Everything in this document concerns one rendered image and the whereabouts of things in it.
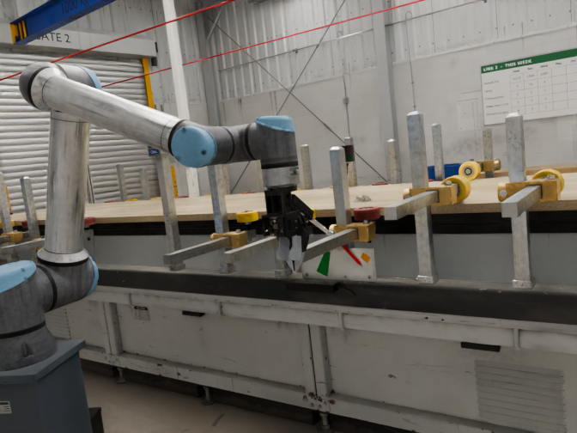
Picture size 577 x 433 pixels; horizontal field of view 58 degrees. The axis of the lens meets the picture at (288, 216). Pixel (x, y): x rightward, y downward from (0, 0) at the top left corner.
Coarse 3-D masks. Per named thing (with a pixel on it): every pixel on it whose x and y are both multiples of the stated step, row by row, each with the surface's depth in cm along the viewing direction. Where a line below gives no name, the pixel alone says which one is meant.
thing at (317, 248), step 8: (344, 232) 149; (352, 232) 151; (320, 240) 141; (328, 240) 139; (336, 240) 143; (344, 240) 147; (352, 240) 151; (312, 248) 132; (320, 248) 136; (328, 248) 139; (304, 256) 129; (312, 256) 132
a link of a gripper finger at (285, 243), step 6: (282, 240) 127; (288, 240) 127; (282, 246) 127; (288, 246) 128; (276, 252) 125; (282, 252) 127; (276, 258) 125; (282, 258) 127; (288, 264) 129; (294, 270) 128
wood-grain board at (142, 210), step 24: (312, 192) 252; (360, 192) 223; (384, 192) 211; (480, 192) 173; (576, 192) 147; (0, 216) 347; (24, 216) 318; (96, 216) 255; (120, 216) 240; (144, 216) 231; (192, 216) 214
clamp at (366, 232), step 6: (330, 228) 159; (336, 228) 157; (342, 228) 156; (348, 228) 155; (354, 228) 154; (360, 228) 153; (366, 228) 151; (372, 228) 154; (360, 234) 153; (366, 234) 152; (372, 234) 154; (354, 240) 154; (360, 240) 153; (366, 240) 152
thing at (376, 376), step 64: (0, 256) 321; (128, 256) 251; (256, 256) 206; (384, 256) 175; (448, 256) 162; (512, 256) 152; (576, 256) 142; (64, 320) 298; (128, 320) 265; (192, 320) 238; (256, 320) 216; (192, 384) 244; (256, 384) 217; (320, 384) 198; (384, 384) 187; (448, 384) 173; (512, 384) 161; (576, 384) 151
